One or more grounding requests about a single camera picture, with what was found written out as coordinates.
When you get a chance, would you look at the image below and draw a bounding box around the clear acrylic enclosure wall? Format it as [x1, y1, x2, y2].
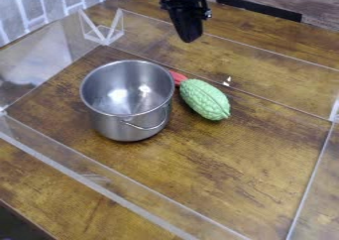
[0, 9, 339, 240]

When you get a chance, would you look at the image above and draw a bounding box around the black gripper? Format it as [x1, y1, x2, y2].
[160, 0, 212, 43]

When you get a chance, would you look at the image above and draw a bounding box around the pink spoon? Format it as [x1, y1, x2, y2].
[171, 70, 188, 86]

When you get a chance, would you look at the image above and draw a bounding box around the green bitter gourd toy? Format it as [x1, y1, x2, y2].
[180, 79, 231, 121]

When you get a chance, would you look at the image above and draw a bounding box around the clear acrylic corner bracket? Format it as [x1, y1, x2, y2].
[79, 10, 124, 46]

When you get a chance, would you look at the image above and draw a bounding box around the stainless steel pot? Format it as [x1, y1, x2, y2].
[80, 60, 175, 142]

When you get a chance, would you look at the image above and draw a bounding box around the black wall strip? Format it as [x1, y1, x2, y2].
[216, 0, 302, 23]

